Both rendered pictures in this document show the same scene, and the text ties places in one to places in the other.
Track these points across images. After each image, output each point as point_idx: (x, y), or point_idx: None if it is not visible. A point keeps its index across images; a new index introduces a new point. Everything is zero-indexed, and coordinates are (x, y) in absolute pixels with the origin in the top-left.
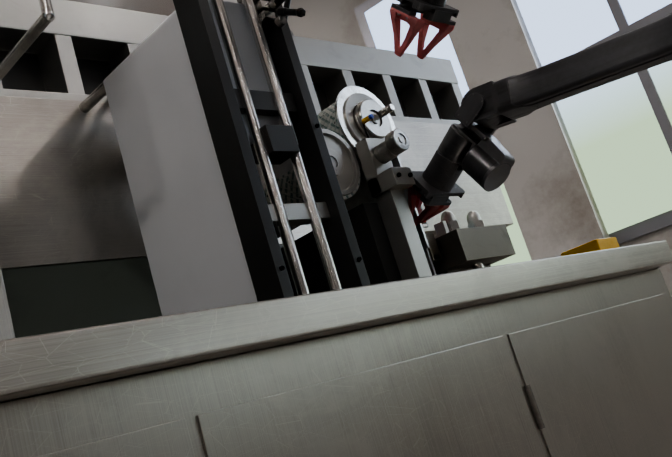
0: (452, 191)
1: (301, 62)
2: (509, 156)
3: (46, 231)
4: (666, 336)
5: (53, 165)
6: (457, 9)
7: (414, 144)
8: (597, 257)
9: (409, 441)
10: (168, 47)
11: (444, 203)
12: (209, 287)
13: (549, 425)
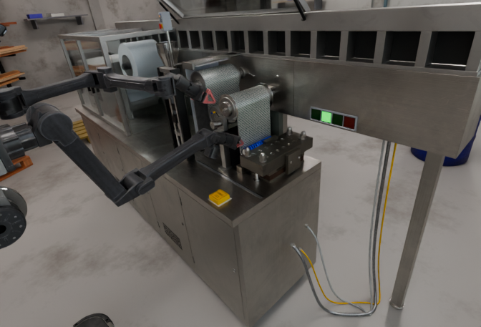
0: (229, 147)
1: (313, 30)
2: (206, 154)
3: None
4: (227, 235)
5: None
6: (199, 98)
7: (376, 84)
8: (197, 197)
9: (160, 183)
10: (192, 71)
11: None
12: None
13: (183, 206)
